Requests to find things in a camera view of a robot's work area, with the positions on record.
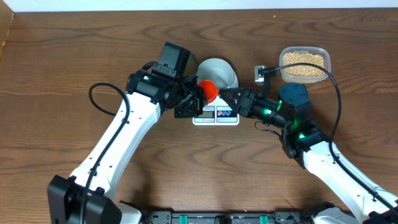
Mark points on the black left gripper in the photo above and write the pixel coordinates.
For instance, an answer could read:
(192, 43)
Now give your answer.
(194, 106)

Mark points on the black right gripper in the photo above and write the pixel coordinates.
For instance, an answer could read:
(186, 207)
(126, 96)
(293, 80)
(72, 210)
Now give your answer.
(248, 101)

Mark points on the red plastic scoop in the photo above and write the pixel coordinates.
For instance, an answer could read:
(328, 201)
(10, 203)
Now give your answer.
(210, 90)

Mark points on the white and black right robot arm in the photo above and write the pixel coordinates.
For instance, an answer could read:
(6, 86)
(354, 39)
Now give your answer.
(303, 141)

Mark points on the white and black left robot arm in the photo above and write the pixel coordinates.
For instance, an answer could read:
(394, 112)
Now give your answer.
(86, 196)

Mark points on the white digital kitchen scale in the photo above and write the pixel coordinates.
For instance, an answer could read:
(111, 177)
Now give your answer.
(217, 113)

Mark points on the white bowl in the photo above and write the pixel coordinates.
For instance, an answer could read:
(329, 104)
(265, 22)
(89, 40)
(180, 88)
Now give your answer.
(219, 71)

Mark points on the clear plastic container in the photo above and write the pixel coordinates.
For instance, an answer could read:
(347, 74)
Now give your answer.
(306, 61)

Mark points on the cardboard side panel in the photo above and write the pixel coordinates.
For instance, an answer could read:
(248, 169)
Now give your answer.
(6, 18)

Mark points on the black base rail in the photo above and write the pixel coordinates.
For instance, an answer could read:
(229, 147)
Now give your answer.
(283, 217)

